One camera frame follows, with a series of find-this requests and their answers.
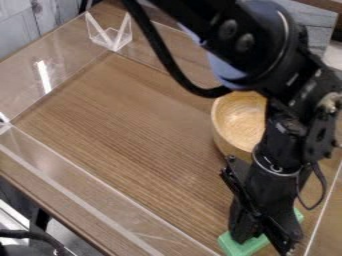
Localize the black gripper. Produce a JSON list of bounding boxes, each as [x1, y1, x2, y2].
[[220, 154, 305, 256]]

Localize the green rectangular block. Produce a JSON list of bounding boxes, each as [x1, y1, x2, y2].
[[217, 208, 303, 256]]

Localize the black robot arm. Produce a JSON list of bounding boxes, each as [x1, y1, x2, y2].
[[151, 0, 342, 255]]

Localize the brown wooden bowl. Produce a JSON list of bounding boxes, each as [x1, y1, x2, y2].
[[211, 92, 265, 163]]

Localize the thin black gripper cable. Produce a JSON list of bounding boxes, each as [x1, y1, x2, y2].
[[295, 162, 328, 212]]

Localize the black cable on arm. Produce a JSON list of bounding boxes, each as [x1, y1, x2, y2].
[[120, 0, 233, 99]]

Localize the clear acrylic tray wall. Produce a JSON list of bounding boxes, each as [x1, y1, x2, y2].
[[0, 120, 219, 256]]

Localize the black cable lower left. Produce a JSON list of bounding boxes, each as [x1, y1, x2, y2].
[[0, 229, 68, 256]]

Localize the clear acrylic corner bracket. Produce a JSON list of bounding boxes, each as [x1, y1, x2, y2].
[[84, 12, 132, 52]]

